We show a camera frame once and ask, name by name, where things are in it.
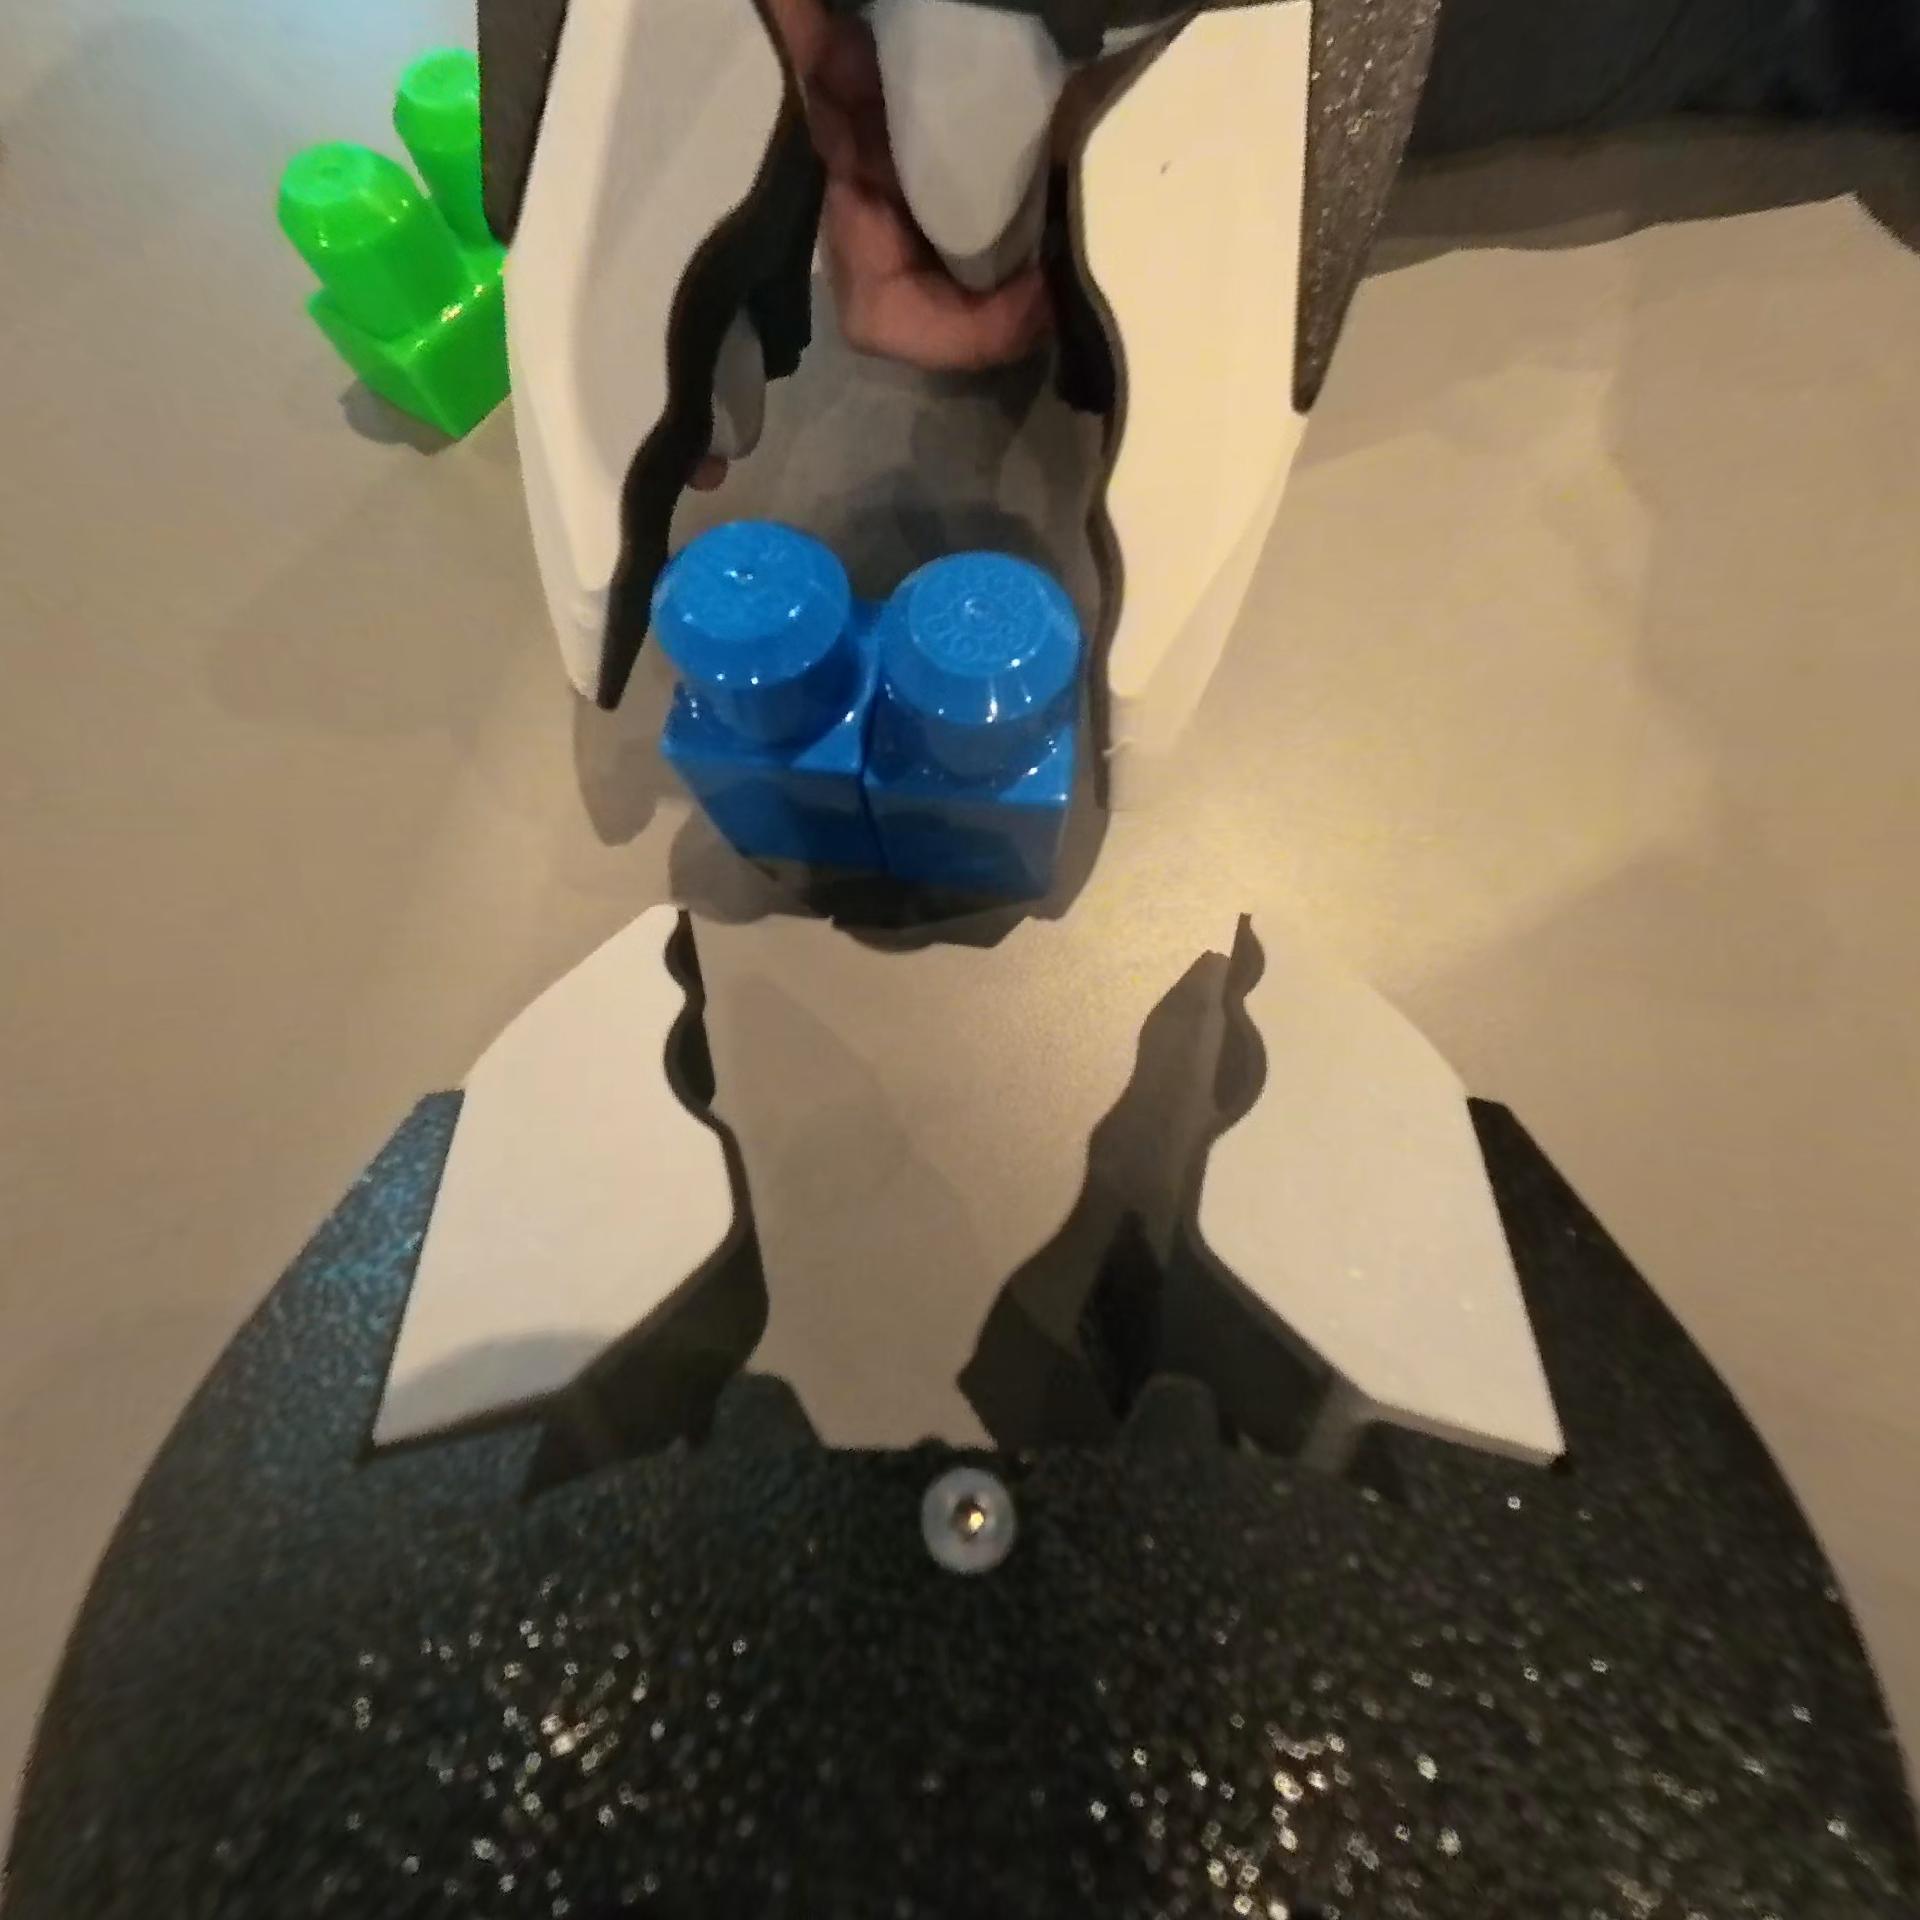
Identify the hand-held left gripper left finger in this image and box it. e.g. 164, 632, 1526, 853
373, 906, 770, 1498

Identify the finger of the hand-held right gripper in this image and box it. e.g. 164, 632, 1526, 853
1051, 0, 1323, 811
503, 0, 822, 714

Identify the blue one-stud mega block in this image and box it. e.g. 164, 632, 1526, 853
652, 515, 880, 889

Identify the person's right hand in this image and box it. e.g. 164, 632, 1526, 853
786, 0, 1063, 371

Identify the dark cloth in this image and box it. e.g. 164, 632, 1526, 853
1410, 0, 1920, 161

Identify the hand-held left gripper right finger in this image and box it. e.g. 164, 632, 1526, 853
960, 911, 1571, 1482

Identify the green two-stud mega block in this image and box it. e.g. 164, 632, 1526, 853
277, 43, 516, 446

